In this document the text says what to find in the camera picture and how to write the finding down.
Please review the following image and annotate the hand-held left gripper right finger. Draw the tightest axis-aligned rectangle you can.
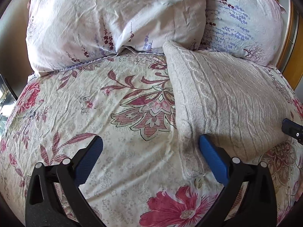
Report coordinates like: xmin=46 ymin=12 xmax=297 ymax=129
xmin=198 ymin=134 xmax=277 ymax=227

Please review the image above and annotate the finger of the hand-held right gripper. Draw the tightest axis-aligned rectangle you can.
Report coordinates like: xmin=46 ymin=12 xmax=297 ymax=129
xmin=282 ymin=118 xmax=303 ymax=144

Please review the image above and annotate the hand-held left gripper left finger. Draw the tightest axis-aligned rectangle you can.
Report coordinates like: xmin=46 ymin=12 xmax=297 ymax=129
xmin=25 ymin=135 xmax=104 ymax=227

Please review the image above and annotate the beige cable-knit sweater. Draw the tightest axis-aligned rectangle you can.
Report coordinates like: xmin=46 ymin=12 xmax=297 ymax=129
xmin=162 ymin=40 xmax=294 ymax=180

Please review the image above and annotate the floral bed sheet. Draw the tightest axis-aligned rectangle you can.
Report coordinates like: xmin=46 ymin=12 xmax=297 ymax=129
xmin=0 ymin=50 xmax=303 ymax=227

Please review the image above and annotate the wooden headboard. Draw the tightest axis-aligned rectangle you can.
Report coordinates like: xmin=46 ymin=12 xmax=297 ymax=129
xmin=258 ymin=0 xmax=299 ymax=90

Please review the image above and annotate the white pillow with purple flowers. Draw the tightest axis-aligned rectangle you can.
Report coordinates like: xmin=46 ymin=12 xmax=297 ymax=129
xmin=198 ymin=0 xmax=286 ymax=67

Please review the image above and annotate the pale pink floral pillow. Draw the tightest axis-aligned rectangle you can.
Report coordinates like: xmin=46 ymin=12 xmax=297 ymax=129
xmin=27 ymin=0 xmax=207 ymax=77

